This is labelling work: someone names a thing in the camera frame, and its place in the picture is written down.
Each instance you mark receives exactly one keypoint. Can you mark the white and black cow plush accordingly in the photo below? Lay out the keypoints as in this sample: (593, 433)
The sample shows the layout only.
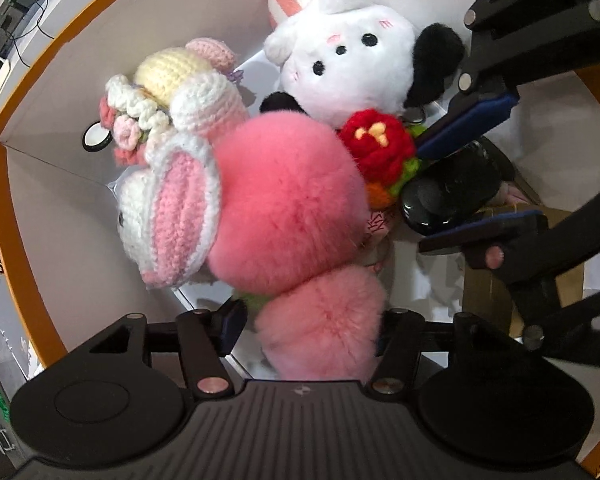
(350, 45)

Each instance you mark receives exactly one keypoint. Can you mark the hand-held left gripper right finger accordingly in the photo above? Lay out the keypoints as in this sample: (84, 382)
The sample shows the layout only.
(400, 330)

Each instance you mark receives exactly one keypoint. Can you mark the black glossy case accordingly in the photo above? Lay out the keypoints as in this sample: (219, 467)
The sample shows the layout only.
(445, 195)

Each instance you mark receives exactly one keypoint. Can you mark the orange cardboard box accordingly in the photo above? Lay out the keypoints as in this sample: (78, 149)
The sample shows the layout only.
(55, 210)

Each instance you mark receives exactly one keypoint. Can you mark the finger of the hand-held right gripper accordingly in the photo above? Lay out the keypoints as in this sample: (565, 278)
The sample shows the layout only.
(505, 241)
(470, 120)

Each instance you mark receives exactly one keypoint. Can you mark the small pink fluffy pompom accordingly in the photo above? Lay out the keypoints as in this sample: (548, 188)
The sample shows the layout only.
(325, 325)

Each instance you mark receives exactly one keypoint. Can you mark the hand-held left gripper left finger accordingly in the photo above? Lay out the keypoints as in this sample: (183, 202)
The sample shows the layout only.
(232, 320)

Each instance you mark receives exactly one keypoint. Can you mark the gold gift box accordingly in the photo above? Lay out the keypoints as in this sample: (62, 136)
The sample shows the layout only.
(485, 300)

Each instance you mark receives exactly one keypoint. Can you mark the crochet orange with flower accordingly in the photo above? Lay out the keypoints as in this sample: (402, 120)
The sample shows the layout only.
(375, 145)

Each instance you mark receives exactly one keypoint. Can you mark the crochet bunny with flowers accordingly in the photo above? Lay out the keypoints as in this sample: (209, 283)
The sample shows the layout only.
(180, 210)

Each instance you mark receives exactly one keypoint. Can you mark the large pink fluffy pompom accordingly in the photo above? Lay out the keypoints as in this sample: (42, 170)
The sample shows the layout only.
(285, 200)

